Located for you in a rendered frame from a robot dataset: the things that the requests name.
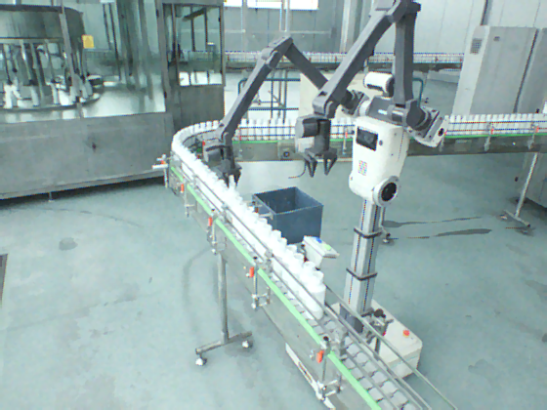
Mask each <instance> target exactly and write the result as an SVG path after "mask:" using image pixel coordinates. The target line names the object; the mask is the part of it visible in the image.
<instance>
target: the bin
mask: <svg viewBox="0 0 547 410"><path fill-rule="evenodd" d="M251 196H252V200H250V201H245V202H246V203H251V202H252V201H256V206H260V205H262V208H258V216H259V219H267V225H271V226H272V229H273V230H278V231H279V232H280V234H281V236H280V237H281V238H284V239H285V240H286V242H287V246H288V245H294V244H297V243H300V242H303V240H304V238H305V236H310V237H317V238H320V236H321V225H322V220H321V216H322V207H323V204H322V203H321V202H319V201H317V200H316V199H315V198H314V197H311V196H310V195H309V194H307V193H306V192H305V191H303V190H302V189H300V188H299V187H298V186H290V187H284V188H280V189H275V190H271V191H262V192H257V193H252V194H251Z"/></svg>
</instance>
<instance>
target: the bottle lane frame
mask: <svg viewBox="0 0 547 410"><path fill-rule="evenodd" d="M173 174H174V175H175V177H176V178H177V180H178V183H182V182H183V177H182V176H181V175H179V174H178V172H177V170H176V169H173ZM187 189H188V200H189V205H194V199H195V202H196V205H194V206H193V207H189V212H190V214H191V215H192V217H193V218H194V220H195V221H196V222H197V224H198V225H200V228H201V229H202V230H203V231H204V232H205V234H206V228H207V227H209V228H210V229H211V230H212V226H210V225H209V219H204V217H206V216H210V213H212V211H211V210H210V208H208V207H207V206H206V204H205V202H203V201H202V200H201V199H200V197H199V196H198V195H197V194H196V193H195V192H194V190H193V189H192V187H190V186H189V184H188V185H187ZM175 192H176V195H177V196H178V198H179V199H180V200H181V202H183V203H184V206H185V195H184V192H183V191H182V186H181V185H179V186H178V193H177V191H175ZM194 207H196V212H195V213H193V212H194ZM224 235H225V236H226V241H224V242H225V243H226V247H227V249H225V250H223V251H220V254H221V255H222V256H223V258H224V259H225V261H226V262H227V263H228V264H229V267H230V268H231V269H232V270H233V273H235V274H236V276H237V277H238V278H239V280H240V281H241V283H242V284H243V285H244V287H245V288H246V290H247V291H249V293H250V295H251V296H252V295H253V277H251V278H250V268H248V269H244V267H247V266H250V265H251V261H253V258H251V257H250V254H251V253H250V254H248V253H247V252H246V251H245V250H246V249H244V248H243V247H242V246H243V245H242V246H241V245H240V244H239V241H237V240H235V237H234V236H233V235H232V234H231V233H230V232H229V230H228V229H226V227H225V226H224V225H223V224H222V223H221V222H220V220H219V219H218V218H217V220H216V238H217V242H218V241H223V240H224V237H223V236H224ZM224 242H222V243H218V245H217V250H221V249H223V248H224ZM274 284H275V282H273V281H272V280H271V279H270V277H267V274H266V273H265V272H263V271H262V268H261V267H260V269H259V270H257V294H258V296H262V295H264V294H267V286H268V287H269V289H270V294H269V295H267V296H268V297H269V303H268V304H266V305H264V306H261V307H260V308H261V310H262V311H263V312H264V313H265V314H266V316H267V318H268V319H269V320H270V321H271V323H272V324H273V326H274V327H275V329H276V330H277V331H278V333H279V334H280V336H281V337H282V338H283V339H284V341H285V343H287V344H288V345H289V346H290V349H292V350H293V352H294V353H295V354H296V356H297V357H298V359H299V360H300V361H301V362H302V364H303V366H304V367H305V368H306V369H307V370H308V373H309V374H310V375H311V376H312V377H313V379H314V381H315V382H316V383H317V381H319V367H320V362H317V353H316V354H314V355H312V354H311V350H312V349H318V344H319V341H321V340H322V338H321V337H320V336H321V335H322V334H320V335H319V334H318V333H317V332H315V330H314V327H315V326H314V327H312V326H310V324H309V323H308V322H307V320H305V318H304V317H303V316H302V315H301V313H299V311H298V310H297V309H296V308H295V307H294V306H293V305H292V304H291V303H290V302H289V301H291V300H288V299H287V298H286V297H284V295H285V294H283V293H282V292H281V291H279V289H280V288H278V287H277V286H276V285H274ZM267 296H263V297H261V298H260V300H259V301H258V305H261V304H263V303H265V302H266V301H267ZM343 360H345V359H342V360H340V359H339V358H338V357H337V356H336V354H335V351H334V350H331V351H330V354H329V355H327V358H326V365H325V383H326V384H327V383H329V382H331V381H335V380H336V374H337V371H338V373H339V374H340V375H341V380H340V383H339V382H337V384H338V385H339V391H338V393H337V392H336V393H332V394H331V395H329V396H326V397H327V399H329V400H330V402H331V404H332V406H334V407H335V409H336V410H383V409H382V408H380V407H379V404H378V403H379V401H381V400H382V399H381V400H379V401H374V400H373V397H372V396H371V395H370V394H368V392H369V391H370V390H371V389H364V388H363V387H362V385H361V384H360V382H359V381H360V380H361V379H362V378H361V379H358V380H357V379H356V378H355V376H353V374H352V373H351V370H352V369H347V367H346V366H345V365H344V364H343V363H342V361H343Z"/></svg>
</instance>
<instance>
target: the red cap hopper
mask: <svg viewBox="0 0 547 410"><path fill-rule="evenodd" d="M248 1H264V2H280V30H248ZM284 2H287V5H286V29H285V31H284ZM250 33H271V34H277V36H275V37H274V38H273V40H272V41H271V42H270V43H269V44H271V43H272V42H273V41H274V40H275V39H276V38H277V37H278V36H288V37H289V36H290V0H241V36H242V51H244V54H245V58H246V54H247V51H248V38H249V40H250V41H251V42H252V43H254V44H255V43H256V44H257V46H258V47H260V46H261V45H260V43H258V42H257V41H256V40H255V38H254V37H253V36H252V35H251V34H250ZM283 34H284V35H283ZM242 78H249V70H248V72H246V71H245V69H243V70H242ZM281 83H282V81H278V98H277V97H276V96H275V95H273V97H274V99H275V100H276V102H273V103H278V106H273V108H286V103H287V81H284V102H281ZM259 98H260V96H258V97H256V99H255V100H254V101H253V102H252V103H251V104H250V106H249V107H250V108H271V107H270V106H251V105H252V104H253V103H270V102H256V100H257V99H259ZM244 114H245V119H246V121H250V119H249V110H246V112H245V113H244Z"/></svg>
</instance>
